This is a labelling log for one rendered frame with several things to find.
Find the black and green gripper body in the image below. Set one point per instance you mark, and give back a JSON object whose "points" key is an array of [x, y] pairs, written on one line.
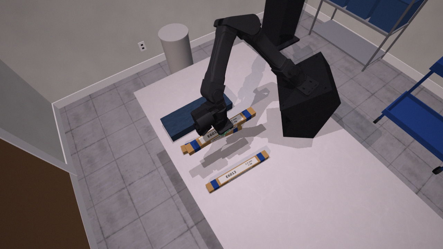
{"points": [[228, 125]]}

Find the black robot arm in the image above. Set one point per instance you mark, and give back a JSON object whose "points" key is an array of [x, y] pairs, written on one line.
{"points": [[246, 27]]}

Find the tan box with white label and blue band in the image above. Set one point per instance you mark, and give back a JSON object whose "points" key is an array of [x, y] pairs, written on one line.
{"points": [[231, 132]]}

